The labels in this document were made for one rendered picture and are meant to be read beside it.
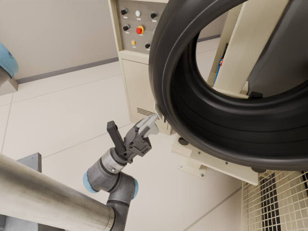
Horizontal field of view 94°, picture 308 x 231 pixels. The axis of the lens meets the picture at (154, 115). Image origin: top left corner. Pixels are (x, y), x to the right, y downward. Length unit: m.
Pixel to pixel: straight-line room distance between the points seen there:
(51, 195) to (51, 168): 1.43
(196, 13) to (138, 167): 1.40
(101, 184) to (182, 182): 1.02
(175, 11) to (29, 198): 0.46
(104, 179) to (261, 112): 0.69
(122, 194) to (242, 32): 0.79
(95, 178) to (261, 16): 0.83
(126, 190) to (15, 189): 0.37
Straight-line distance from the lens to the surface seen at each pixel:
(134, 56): 1.29
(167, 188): 1.48
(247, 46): 0.77
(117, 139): 0.50
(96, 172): 0.59
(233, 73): 0.81
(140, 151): 0.53
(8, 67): 0.42
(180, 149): 0.67
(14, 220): 1.04
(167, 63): 0.37
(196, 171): 1.57
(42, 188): 0.41
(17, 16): 3.02
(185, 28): 0.33
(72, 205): 0.46
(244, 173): 0.76
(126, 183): 0.65
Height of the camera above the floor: 1.41
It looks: 46 degrees down
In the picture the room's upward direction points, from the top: straight up
